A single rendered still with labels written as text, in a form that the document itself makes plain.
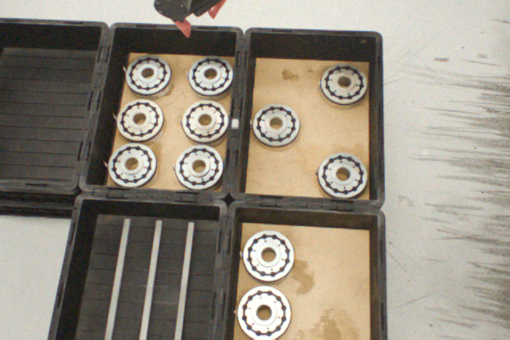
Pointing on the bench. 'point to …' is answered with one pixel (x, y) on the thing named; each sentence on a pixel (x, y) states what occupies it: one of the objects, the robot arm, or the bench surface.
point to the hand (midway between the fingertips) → (198, 23)
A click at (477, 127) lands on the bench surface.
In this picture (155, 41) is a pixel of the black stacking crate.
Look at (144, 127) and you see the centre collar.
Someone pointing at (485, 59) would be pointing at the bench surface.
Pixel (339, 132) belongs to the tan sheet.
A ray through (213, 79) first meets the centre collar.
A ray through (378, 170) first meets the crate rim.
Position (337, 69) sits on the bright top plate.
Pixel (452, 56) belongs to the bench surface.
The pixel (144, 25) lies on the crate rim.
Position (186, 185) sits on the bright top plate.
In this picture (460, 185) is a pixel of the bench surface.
